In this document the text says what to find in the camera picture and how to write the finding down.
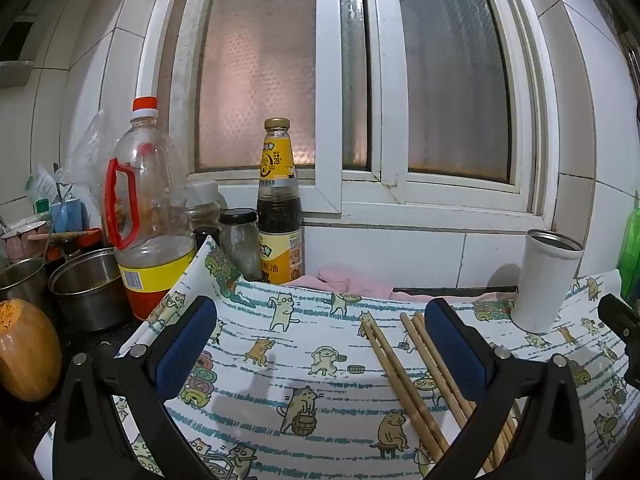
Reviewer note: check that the white steel utensil cup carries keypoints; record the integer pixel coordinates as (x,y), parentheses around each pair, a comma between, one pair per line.
(549,265)

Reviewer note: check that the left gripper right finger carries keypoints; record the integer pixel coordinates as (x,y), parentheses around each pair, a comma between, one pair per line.
(549,441)

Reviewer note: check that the black lid glass jar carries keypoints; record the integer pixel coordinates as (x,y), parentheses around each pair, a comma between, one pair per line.
(239,241)

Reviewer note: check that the blue cup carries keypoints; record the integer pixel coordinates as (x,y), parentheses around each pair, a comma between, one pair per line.
(68,216)

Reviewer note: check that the small steel pot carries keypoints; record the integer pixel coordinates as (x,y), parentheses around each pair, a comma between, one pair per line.
(25,280)

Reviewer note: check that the clear plastic bag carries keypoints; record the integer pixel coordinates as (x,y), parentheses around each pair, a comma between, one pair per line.
(86,165)

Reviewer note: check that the white frame frosted window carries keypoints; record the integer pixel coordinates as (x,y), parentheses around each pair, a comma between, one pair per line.
(435,115)

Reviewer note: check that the orange pumpkin piece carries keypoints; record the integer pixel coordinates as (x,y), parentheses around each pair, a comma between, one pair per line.
(31,356)

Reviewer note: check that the large clear oil bottle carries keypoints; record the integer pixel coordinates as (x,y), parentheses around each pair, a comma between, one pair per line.
(144,205)

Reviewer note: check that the green dish soap bottle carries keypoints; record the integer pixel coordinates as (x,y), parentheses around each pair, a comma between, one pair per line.
(629,258)

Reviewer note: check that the white lid spice jar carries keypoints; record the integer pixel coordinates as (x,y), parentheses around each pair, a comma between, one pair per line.
(202,204)

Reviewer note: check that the pink cloth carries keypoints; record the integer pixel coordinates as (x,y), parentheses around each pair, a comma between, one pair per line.
(345,281)

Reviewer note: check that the cat pattern table cloth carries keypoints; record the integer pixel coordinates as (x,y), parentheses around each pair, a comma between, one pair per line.
(288,386)

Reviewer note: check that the yellow label sauce bottle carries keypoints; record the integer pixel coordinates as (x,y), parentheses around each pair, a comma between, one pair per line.
(279,208)

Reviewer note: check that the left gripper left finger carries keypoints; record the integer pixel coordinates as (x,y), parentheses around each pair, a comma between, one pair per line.
(89,439)

